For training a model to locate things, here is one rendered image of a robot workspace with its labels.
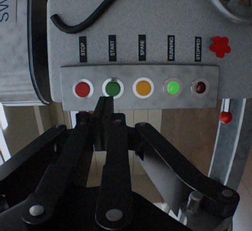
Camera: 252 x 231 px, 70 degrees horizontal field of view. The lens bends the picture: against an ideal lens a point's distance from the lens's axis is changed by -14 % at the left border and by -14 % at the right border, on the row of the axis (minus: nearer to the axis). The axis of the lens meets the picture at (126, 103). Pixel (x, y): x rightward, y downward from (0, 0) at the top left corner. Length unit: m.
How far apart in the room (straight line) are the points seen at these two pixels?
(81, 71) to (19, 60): 0.13
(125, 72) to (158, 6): 0.13
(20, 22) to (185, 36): 0.30
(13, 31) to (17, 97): 0.14
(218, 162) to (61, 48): 0.57
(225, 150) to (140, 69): 0.43
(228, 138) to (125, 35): 0.46
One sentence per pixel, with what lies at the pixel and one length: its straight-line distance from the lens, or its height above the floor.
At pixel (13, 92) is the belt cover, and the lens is 0.45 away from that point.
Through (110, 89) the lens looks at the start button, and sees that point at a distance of 0.34.
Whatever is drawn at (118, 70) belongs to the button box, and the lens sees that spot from 0.35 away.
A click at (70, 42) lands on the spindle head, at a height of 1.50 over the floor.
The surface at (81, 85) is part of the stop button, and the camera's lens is 0.35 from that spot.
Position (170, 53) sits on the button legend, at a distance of 0.37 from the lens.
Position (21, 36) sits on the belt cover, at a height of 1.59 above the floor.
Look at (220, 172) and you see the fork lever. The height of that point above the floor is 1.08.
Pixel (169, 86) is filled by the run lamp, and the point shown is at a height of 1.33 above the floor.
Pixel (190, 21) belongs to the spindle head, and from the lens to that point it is 0.38.
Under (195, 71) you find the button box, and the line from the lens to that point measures 0.37.
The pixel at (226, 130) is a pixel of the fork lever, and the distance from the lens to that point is 0.65.
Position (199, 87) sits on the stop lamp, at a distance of 0.37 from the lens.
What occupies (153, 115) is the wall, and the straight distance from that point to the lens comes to 7.37.
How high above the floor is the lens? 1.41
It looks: 1 degrees down
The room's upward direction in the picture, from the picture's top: 91 degrees counter-clockwise
